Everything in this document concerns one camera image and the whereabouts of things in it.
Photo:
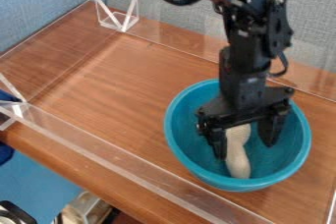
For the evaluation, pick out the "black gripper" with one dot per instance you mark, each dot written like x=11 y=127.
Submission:
x=245 y=100

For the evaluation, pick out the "white toy mushroom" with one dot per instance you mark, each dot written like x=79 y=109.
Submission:
x=237 y=160

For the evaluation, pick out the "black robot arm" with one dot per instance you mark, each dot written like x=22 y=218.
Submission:
x=259 y=35

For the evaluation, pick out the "blue plastic bowl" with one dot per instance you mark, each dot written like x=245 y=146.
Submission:
x=273 y=163

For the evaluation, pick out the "clear acrylic back barrier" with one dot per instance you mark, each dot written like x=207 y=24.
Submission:
x=305 y=77

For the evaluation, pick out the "clear acrylic barrier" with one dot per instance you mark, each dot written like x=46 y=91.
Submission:
x=145 y=190
x=305 y=77

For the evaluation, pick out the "clear acrylic front barrier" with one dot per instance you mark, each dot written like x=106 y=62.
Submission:
x=145 y=190

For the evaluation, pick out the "grey clutter below table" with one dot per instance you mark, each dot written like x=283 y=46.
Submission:
x=87 y=209

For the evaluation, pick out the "blue cloth object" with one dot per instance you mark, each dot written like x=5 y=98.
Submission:
x=6 y=149

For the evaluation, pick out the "black white device below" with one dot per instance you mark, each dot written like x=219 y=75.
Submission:
x=14 y=215

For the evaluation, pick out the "clear acrylic corner bracket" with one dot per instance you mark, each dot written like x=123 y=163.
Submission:
x=118 y=20

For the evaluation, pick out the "clear acrylic left bracket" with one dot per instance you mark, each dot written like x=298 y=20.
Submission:
x=13 y=109

